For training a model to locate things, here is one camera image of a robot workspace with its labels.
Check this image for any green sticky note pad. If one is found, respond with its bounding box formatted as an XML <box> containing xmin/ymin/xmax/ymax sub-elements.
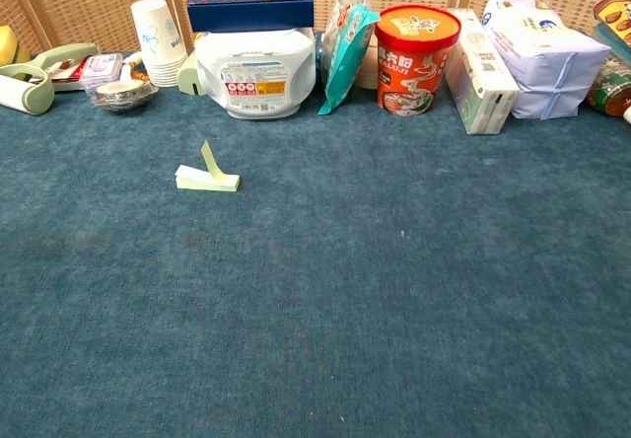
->
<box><xmin>175</xmin><ymin>164</ymin><xmax>242</xmax><ymax>193</ymax></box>

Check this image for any blue table cloth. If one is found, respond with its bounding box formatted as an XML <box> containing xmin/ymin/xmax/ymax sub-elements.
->
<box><xmin>0</xmin><ymin>47</ymin><xmax>631</xmax><ymax>438</ymax></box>

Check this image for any white plastic tub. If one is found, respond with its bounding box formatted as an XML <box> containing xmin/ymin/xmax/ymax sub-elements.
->
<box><xmin>194</xmin><ymin>27</ymin><xmax>316</xmax><ymax>120</ymax></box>

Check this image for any teal snack bag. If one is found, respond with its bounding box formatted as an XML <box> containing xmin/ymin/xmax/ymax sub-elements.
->
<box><xmin>317</xmin><ymin>0</ymin><xmax>382</xmax><ymax>116</ymax></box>

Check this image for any red instant noodle cup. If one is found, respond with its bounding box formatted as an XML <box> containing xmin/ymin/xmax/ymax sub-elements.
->
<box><xmin>374</xmin><ymin>4</ymin><xmax>462</xmax><ymax>117</ymax></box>

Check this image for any pale green plastic stand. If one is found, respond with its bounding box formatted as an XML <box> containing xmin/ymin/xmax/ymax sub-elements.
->
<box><xmin>176</xmin><ymin>55</ymin><xmax>208</xmax><ymax>98</ymax></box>

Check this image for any navy blue long box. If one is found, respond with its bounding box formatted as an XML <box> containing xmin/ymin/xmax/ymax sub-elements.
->
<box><xmin>186</xmin><ymin>0</ymin><xmax>316</xmax><ymax>34</ymax></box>

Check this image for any white green tissue box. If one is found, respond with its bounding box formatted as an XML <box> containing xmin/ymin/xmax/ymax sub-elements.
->
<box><xmin>445</xmin><ymin>8</ymin><xmax>521</xmax><ymax>136</ymax></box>

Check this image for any foil wrapped round cake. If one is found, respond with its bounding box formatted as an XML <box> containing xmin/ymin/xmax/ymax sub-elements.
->
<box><xmin>93</xmin><ymin>80</ymin><xmax>160</xmax><ymax>113</ymax></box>

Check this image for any white paper cup stack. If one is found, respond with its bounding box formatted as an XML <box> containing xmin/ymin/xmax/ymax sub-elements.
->
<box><xmin>130</xmin><ymin>0</ymin><xmax>189</xmax><ymax>88</ymax></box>

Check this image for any clear pink plastic box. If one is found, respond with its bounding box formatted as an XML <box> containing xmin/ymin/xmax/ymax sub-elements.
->
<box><xmin>80</xmin><ymin>52</ymin><xmax>124</xmax><ymax>97</ymax></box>

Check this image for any blue white tissue pack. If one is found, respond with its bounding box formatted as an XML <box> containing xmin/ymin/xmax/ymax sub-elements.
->
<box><xmin>481</xmin><ymin>0</ymin><xmax>612</xmax><ymax>121</ymax></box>

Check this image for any red white small box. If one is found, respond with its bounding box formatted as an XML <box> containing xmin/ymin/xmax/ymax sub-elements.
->
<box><xmin>48</xmin><ymin>55</ymin><xmax>95</xmax><ymax>93</ymax></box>

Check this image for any green white lint roller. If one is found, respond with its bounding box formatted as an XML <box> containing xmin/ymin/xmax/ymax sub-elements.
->
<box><xmin>0</xmin><ymin>41</ymin><xmax>100</xmax><ymax>116</ymax></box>

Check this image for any rattan folding screen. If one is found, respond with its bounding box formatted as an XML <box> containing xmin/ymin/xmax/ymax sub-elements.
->
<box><xmin>0</xmin><ymin>0</ymin><xmax>631</xmax><ymax>62</ymax></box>

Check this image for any green tea bottle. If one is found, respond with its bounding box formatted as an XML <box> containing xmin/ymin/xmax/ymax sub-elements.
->
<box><xmin>586</xmin><ymin>52</ymin><xmax>631</xmax><ymax>124</ymax></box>

